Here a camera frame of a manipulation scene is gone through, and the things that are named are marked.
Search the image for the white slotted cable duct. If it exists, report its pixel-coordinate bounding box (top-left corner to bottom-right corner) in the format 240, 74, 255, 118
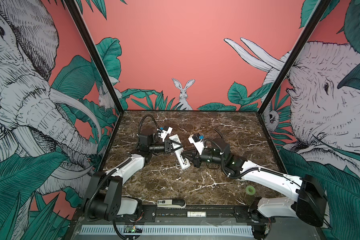
79, 225, 253, 237

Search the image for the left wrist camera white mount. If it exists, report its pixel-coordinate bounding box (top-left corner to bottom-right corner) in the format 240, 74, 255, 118
158, 127, 173, 142

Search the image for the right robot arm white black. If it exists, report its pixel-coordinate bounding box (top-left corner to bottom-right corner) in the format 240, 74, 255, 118
181, 139, 328, 227

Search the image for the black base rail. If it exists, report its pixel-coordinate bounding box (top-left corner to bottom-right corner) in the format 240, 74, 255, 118
74, 204, 314, 224

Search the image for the black and white stapler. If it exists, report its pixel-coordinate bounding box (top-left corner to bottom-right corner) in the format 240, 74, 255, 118
157, 199, 186, 209

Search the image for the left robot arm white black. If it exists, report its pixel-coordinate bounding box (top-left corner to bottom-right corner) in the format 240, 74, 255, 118
81, 134, 182, 222

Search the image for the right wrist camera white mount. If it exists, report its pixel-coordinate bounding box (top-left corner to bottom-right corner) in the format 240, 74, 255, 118
188, 133, 205, 155

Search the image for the white label tube on rail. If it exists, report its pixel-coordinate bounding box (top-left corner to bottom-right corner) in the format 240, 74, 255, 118
187, 211, 207, 218

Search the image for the white remote control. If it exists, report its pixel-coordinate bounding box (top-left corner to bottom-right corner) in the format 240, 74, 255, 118
169, 135, 191, 170

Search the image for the green tape roll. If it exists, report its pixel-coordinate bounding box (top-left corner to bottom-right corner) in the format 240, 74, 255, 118
246, 185, 256, 196

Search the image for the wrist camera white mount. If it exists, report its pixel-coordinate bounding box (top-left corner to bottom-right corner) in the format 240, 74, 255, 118
158, 127, 173, 142
188, 133, 205, 155

